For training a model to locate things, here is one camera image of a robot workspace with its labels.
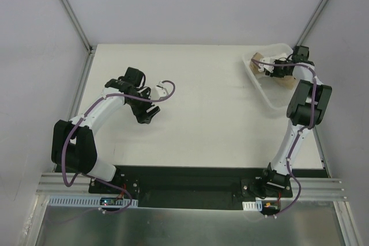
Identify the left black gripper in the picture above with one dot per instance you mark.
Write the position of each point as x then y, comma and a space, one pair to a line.
143, 110

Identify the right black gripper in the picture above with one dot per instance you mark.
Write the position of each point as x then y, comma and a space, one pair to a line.
274, 67

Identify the beige t shirt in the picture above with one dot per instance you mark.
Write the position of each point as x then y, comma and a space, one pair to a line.
288, 82

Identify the white plastic basket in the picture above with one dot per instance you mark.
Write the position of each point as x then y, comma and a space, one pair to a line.
275, 97

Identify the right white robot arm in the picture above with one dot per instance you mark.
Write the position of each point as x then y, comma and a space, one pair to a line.
305, 110

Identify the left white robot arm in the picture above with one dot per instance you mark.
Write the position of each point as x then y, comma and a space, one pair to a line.
73, 142

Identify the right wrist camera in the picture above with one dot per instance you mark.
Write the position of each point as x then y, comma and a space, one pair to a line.
266, 64

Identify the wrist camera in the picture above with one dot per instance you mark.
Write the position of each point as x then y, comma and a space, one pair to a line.
158, 92
266, 64

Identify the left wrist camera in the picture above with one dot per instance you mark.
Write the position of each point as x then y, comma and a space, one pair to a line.
158, 92

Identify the left aluminium frame post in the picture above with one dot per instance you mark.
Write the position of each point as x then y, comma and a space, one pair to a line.
76, 25

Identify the aluminium frame post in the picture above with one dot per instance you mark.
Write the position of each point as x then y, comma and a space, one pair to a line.
312, 21
76, 25

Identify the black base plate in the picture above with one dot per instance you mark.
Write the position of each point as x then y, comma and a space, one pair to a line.
195, 187

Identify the right aluminium frame post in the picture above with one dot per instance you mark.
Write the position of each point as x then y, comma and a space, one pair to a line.
312, 21

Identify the aluminium front rail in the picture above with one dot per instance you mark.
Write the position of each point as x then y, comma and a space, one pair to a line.
313, 189

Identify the right white cable duct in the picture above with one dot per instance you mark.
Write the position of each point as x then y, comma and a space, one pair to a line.
252, 206

